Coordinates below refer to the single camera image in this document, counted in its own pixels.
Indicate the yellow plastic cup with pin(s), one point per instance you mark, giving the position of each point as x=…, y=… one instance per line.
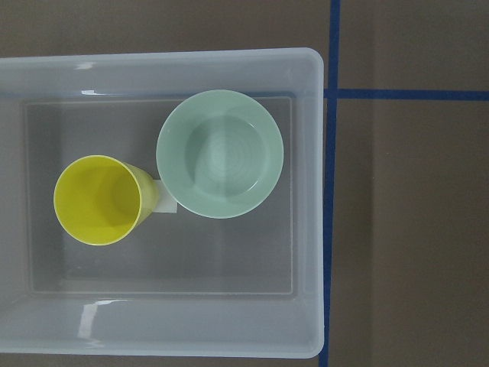
x=99, y=200

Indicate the mint green bowl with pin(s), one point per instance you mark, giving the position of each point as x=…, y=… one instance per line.
x=220, y=154

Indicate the clear plastic storage box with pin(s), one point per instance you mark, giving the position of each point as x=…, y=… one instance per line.
x=179, y=284

